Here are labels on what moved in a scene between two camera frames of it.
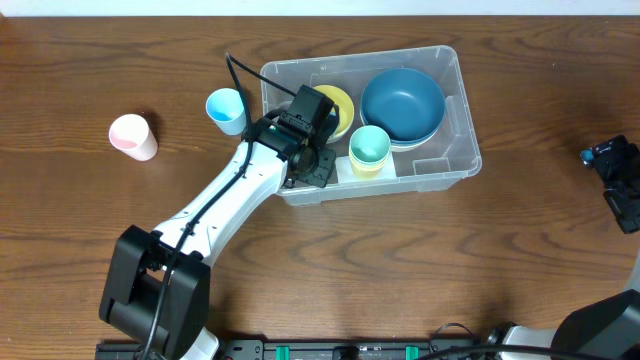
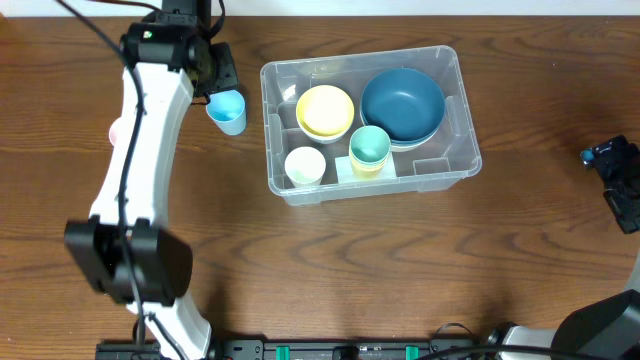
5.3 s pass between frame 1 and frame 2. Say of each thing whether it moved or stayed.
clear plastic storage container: stayed
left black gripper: moved
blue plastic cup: stayed
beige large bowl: stayed
